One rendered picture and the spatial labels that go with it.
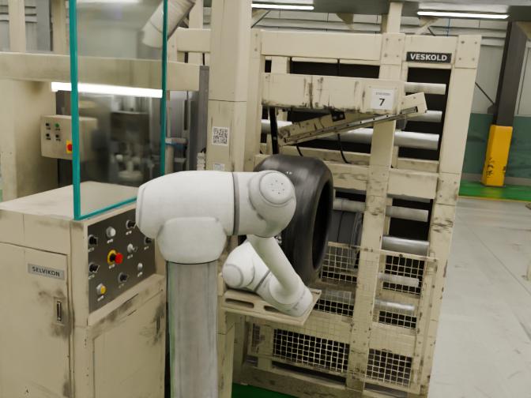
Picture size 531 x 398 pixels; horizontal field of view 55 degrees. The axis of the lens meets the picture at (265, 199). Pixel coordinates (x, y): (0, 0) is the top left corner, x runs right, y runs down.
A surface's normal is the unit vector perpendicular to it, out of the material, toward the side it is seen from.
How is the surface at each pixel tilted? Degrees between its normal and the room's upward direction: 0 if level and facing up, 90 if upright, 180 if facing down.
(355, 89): 90
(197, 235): 88
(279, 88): 90
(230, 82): 90
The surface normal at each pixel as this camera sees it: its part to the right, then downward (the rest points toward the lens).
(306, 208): 0.45, -0.14
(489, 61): -0.14, 0.22
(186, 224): 0.11, 0.20
